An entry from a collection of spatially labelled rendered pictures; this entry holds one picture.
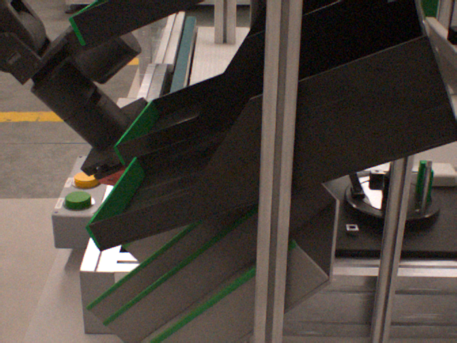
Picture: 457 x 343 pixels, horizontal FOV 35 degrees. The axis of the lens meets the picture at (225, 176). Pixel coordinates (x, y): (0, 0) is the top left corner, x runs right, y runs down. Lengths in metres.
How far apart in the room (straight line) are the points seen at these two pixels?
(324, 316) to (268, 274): 0.49
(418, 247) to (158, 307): 0.42
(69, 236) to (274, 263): 0.64
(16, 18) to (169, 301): 0.34
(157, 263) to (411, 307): 0.40
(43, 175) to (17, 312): 2.39
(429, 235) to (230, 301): 0.54
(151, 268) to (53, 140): 3.09
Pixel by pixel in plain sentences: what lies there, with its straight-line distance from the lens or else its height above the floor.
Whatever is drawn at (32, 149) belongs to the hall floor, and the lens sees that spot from 3.74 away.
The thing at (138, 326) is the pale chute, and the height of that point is 1.02.
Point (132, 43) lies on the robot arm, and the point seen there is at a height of 1.26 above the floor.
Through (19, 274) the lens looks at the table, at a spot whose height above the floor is 0.86.
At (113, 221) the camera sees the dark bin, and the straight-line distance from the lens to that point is 0.56.
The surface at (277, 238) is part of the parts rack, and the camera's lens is 0.50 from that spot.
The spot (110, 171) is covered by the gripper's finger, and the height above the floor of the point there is 1.11.
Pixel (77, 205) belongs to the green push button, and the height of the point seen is 0.97.
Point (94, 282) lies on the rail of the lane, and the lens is 0.97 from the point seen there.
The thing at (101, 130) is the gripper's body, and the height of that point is 1.16.
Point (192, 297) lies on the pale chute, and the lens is 0.73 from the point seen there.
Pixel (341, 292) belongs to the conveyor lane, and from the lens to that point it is 0.98.
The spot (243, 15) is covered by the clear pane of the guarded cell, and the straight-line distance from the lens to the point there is 2.36.
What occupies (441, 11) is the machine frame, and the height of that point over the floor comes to 1.08.
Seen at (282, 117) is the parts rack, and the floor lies 1.32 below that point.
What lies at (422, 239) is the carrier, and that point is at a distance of 1.05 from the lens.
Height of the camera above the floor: 1.49
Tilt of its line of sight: 26 degrees down
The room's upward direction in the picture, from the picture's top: 1 degrees clockwise
